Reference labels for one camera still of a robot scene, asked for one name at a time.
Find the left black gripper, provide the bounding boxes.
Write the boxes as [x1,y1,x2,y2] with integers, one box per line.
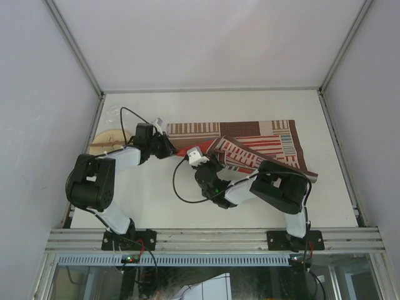
[147,132,179,159]

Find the patchwork striped placemat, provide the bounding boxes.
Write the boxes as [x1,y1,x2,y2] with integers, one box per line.
[167,119,318,183]

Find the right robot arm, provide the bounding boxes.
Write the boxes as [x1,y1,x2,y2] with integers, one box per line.
[192,159,312,252]

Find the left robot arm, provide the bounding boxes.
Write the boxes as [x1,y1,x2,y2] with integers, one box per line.
[65,122,178,250]

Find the brown wooden knife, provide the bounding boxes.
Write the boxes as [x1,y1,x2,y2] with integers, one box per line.
[89,141,125,147]

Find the round wooden plate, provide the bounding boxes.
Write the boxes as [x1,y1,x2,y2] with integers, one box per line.
[89,129,132,155]

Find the clear glass cup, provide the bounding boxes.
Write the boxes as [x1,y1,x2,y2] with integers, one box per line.
[105,105,128,129]

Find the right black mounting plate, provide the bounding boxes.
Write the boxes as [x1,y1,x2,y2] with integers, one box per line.
[266,230,325,253]

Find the black mounting plate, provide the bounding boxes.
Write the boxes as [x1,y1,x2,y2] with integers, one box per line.
[101,229,157,251]
[266,230,325,253]

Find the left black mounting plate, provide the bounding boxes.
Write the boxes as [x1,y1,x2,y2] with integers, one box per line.
[101,229,157,251]

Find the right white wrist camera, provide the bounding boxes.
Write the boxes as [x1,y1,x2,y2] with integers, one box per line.
[187,146,209,167]

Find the left camera black cable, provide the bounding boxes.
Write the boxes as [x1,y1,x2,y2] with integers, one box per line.
[65,106,157,219]

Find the perforated blue cable tray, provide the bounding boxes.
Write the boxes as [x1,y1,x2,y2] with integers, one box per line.
[57,253,290,267]

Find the aluminium front rail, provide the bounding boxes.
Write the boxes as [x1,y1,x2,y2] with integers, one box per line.
[46,227,385,253]

